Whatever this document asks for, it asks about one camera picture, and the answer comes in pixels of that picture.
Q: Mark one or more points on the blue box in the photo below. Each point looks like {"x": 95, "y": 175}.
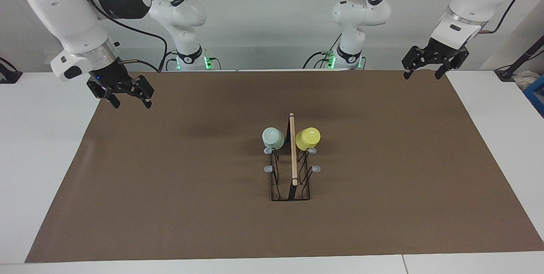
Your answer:
{"x": 536, "y": 95}

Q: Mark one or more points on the black stand pole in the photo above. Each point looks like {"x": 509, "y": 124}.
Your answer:
{"x": 520, "y": 60}

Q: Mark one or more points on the black clamp mount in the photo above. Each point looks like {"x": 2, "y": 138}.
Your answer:
{"x": 9, "y": 76}

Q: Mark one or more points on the white crumpled plastic bag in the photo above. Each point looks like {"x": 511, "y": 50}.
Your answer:
{"x": 527, "y": 79}

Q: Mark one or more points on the pale green plastic cup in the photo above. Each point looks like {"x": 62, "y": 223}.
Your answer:
{"x": 273, "y": 138}

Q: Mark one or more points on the yellow plastic cup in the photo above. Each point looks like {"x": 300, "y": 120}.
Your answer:
{"x": 308, "y": 139}

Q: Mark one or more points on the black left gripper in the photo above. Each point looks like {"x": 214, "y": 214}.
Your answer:
{"x": 444, "y": 53}

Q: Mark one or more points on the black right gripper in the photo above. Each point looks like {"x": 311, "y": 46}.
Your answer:
{"x": 110, "y": 76}

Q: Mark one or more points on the brown table mat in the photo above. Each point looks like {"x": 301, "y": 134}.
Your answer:
{"x": 191, "y": 206}

